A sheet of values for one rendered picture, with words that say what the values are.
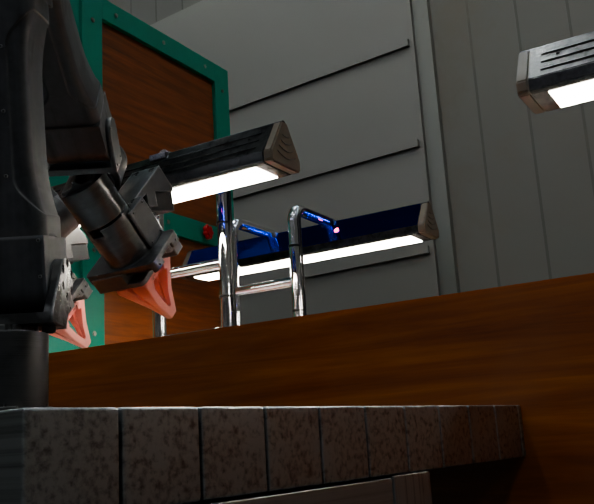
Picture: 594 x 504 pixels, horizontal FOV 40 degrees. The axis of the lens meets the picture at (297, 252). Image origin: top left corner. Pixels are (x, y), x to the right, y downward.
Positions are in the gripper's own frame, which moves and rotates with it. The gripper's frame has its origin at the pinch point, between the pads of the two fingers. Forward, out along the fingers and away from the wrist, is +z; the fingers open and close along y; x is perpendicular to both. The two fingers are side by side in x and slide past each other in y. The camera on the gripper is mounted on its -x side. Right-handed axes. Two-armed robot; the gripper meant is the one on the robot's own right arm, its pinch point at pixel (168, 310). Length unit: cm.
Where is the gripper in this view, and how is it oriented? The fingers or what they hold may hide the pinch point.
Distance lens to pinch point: 102.7
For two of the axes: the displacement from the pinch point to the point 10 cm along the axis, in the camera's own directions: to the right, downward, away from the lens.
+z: 4.3, 7.6, 4.9
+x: -2.8, 6.2, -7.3
